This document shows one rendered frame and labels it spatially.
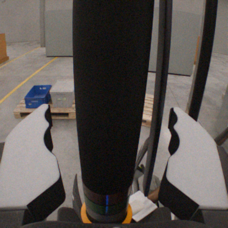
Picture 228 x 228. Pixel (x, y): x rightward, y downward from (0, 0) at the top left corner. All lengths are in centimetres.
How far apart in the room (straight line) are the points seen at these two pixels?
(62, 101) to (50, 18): 495
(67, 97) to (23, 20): 1138
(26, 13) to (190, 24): 1100
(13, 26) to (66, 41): 773
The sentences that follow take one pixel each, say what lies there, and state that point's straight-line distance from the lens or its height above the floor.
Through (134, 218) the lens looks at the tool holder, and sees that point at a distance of 19.
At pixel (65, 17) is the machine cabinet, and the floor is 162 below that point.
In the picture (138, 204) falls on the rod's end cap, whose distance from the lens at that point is 20.
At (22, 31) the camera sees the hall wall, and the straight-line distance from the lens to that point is 1422.
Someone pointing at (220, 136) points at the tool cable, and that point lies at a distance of 32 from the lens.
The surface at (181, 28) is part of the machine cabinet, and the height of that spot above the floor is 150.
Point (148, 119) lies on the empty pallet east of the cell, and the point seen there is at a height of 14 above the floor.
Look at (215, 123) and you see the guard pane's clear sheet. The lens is 131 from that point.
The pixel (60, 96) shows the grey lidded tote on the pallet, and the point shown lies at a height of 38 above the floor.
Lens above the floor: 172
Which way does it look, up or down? 30 degrees down
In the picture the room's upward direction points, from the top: 3 degrees clockwise
